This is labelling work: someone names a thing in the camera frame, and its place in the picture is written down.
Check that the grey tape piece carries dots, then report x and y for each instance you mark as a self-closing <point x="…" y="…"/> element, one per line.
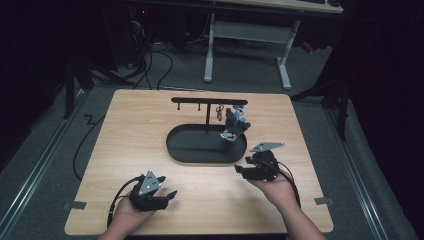
<point x="324" y="201"/>
<point x="77" y="205"/>

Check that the silver carabiner clip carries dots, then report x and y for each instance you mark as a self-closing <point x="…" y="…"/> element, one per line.
<point x="219" y="107"/>

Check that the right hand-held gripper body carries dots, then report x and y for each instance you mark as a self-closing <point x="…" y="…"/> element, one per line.
<point x="265" y="166"/>

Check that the aluminium floor rail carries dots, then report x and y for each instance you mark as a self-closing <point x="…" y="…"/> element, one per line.
<point x="356" y="176"/>
<point x="36" y="166"/>

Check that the small red object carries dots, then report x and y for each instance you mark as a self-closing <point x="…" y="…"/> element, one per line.
<point x="307" y="47"/>

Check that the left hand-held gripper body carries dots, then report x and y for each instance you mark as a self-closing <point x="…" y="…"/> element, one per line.
<point x="146" y="196"/>

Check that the person's right hand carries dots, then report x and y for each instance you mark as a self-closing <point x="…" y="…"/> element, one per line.
<point x="280" y="191"/>

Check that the person's left hand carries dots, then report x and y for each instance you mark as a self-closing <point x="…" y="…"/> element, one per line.
<point x="128" y="216"/>

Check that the white frame desk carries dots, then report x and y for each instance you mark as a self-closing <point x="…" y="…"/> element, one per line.
<point x="253" y="31"/>

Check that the black metal stand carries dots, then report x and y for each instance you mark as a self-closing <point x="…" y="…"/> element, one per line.
<point x="70" y="86"/>
<point x="341" y="110"/>

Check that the black hook stand with tray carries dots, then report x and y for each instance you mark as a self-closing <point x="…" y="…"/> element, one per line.
<point x="200" y="146"/>

